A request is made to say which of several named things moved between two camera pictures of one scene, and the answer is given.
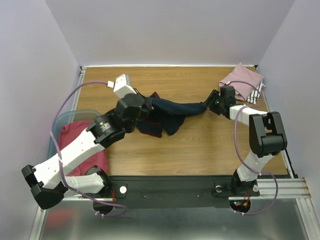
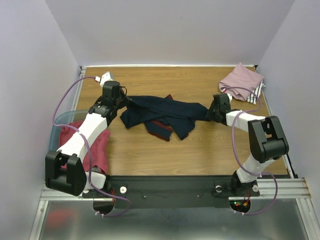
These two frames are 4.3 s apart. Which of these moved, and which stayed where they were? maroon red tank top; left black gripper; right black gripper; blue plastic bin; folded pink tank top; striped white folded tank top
Moved: right black gripper; left black gripper
Stayed: maroon red tank top; striped white folded tank top; folded pink tank top; blue plastic bin
